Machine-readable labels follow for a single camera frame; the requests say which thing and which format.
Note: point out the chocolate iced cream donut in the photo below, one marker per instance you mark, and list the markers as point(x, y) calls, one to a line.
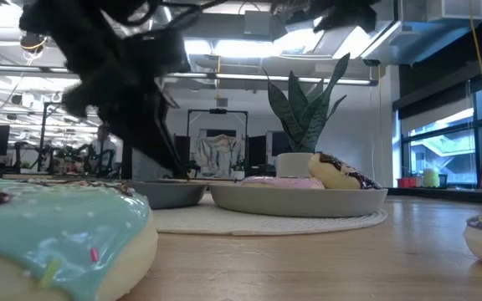
point(329, 171)

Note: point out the black window frame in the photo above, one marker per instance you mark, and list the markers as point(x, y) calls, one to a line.
point(480, 142)

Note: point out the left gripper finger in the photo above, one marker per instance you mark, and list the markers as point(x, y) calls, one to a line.
point(145, 140)
point(170, 129)

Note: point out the black background robot arm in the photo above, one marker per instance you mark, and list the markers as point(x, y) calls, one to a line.
point(73, 161)
point(193, 167)

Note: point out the grey partition panel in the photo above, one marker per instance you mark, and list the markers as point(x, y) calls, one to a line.
point(142, 171)

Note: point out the dark grey round plate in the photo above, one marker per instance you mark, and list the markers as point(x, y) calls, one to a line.
point(170, 195)

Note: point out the black security camera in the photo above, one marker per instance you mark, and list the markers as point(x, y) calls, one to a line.
point(371, 62)

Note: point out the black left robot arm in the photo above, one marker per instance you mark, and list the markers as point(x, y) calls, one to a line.
point(98, 37)

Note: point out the long linear light bar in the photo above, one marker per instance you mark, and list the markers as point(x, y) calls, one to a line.
point(266, 77)

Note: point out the green snake plant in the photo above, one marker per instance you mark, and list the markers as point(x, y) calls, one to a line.
point(304, 125)

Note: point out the red container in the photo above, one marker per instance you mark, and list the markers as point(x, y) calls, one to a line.
point(407, 182)

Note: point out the mint iced donut chocolate drizzle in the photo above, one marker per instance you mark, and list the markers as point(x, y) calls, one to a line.
point(57, 226)

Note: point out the small grey wall sign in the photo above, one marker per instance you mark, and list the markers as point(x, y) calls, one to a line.
point(222, 102)

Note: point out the pink iced donut chocolate drizzle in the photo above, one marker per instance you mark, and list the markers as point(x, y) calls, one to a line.
point(283, 182)

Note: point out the white woven round placemat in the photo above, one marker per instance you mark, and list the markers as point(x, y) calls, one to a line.
point(245, 223)

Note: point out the person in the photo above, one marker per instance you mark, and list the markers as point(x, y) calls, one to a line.
point(104, 146)

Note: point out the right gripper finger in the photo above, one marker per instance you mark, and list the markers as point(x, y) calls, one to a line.
point(297, 6)

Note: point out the white plant pot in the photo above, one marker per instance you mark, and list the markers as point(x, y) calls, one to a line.
point(293, 165)

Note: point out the black metal frame rig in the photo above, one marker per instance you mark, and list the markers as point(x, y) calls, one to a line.
point(218, 110)
point(50, 104)

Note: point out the yellow-green container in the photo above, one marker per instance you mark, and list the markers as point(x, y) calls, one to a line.
point(431, 177)

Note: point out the light grey round plate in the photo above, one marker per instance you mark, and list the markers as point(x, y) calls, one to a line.
point(299, 202)

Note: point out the black round ceiling device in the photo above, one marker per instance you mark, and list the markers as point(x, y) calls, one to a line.
point(34, 44)

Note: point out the white framed monitor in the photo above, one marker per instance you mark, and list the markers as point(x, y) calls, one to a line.
point(280, 144)

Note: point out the white crumpled cloth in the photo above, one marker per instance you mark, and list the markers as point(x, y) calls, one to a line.
point(218, 154)

